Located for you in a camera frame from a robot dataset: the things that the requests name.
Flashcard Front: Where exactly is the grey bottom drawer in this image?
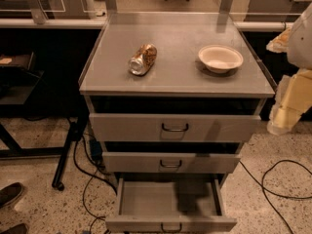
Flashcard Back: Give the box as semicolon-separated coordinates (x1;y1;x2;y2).
106;178;237;234

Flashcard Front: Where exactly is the grey drawer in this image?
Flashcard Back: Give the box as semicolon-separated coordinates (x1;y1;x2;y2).
90;97;260;142
101;142;242;174
106;178;237;234

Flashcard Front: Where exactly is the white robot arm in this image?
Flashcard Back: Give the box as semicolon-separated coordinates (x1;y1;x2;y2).
266;5;312;136

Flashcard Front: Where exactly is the grey drawer cabinet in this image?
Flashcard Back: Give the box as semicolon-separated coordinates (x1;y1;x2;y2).
78;11;278;190

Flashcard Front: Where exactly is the grey top drawer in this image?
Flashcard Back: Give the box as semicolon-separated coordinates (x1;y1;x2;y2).
90;97;260;142

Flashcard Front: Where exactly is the grey middle drawer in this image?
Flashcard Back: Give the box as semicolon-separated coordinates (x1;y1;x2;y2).
101;142;242;174

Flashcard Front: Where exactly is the crushed gold soda can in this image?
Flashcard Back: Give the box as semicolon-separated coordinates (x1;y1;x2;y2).
128;44;157;76

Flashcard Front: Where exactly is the white paper bowl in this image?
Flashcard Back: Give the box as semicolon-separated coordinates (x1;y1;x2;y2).
198;45;244;74

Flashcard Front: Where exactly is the black side shelf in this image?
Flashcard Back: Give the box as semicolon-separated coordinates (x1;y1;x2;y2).
0;52;43;105

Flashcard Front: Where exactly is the dark shoe upper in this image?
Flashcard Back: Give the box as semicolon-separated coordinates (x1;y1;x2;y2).
0;182;23;208

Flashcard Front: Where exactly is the dark shoe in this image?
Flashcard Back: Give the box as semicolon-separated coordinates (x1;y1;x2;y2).
0;182;23;208
0;223;28;234

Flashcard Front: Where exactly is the dark shoe lower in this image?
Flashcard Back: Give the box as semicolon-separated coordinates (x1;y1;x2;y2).
0;223;28;234

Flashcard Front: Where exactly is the black table leg frame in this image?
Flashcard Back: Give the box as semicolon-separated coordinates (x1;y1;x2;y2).
0;117;88;191

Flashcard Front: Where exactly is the black floor cable left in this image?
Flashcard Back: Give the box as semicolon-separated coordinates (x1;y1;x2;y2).
72;135;118;234

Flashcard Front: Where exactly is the black floor cable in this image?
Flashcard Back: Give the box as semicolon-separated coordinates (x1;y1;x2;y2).
239;159;312;234
72;135;118;234

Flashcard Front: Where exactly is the black floor cable right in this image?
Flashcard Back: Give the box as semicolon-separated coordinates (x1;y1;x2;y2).
239;159;312;234

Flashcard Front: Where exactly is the white horizontal rail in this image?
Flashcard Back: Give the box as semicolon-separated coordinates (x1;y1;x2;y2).
0;19;293;32

